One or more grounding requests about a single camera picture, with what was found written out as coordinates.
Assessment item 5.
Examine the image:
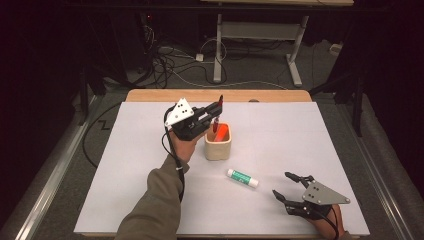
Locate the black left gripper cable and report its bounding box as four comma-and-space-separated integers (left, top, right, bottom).
161, 103, 186, 204

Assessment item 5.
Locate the black floor cable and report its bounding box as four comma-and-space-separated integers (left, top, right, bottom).
81, 101, 125, 169

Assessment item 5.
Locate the black metal stand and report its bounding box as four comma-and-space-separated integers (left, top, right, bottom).
309, 71, 365, 138

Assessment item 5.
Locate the tangle of black floor cables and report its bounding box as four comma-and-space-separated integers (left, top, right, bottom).
138, 19, 218, 88

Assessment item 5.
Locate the aluminium floor rail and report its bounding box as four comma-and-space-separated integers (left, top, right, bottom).
344, 99, 416, 240
9, 95, 103, 240

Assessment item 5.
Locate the person's left hand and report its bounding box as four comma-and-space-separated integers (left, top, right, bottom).
169, 128, 210, 164

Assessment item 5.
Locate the green and white glue stick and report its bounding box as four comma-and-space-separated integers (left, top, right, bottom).
226, 168, 260, 189

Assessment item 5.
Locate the orange highlighter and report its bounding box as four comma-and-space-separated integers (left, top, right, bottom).
214, 123, 230, 143

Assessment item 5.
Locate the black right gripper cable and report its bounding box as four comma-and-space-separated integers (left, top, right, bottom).
314, 205, 340, 240

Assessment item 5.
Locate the white desk frame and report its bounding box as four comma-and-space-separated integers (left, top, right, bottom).
199, 0, 355, 88

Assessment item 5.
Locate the beige pen cup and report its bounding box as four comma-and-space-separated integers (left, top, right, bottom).
204, 121, 233, 162

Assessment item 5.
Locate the white floor cable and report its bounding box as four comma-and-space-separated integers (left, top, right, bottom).
171, 69, 289, 91

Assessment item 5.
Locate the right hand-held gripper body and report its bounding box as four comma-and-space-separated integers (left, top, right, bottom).
283, 174, 352, 221

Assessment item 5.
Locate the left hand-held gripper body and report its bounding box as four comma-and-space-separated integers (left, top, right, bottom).
164, 97, 214, 142

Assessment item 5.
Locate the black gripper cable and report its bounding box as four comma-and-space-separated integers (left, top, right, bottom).
314, 205, 340, 240
161, 103, 186, 204

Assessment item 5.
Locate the red pen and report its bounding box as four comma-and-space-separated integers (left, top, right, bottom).
212, 94, 225, 134

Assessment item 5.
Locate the white table mat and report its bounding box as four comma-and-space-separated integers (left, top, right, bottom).
73, 101, 370, 236

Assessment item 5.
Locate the person's right hand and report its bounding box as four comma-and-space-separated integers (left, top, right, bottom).
311, 203, 346, 240

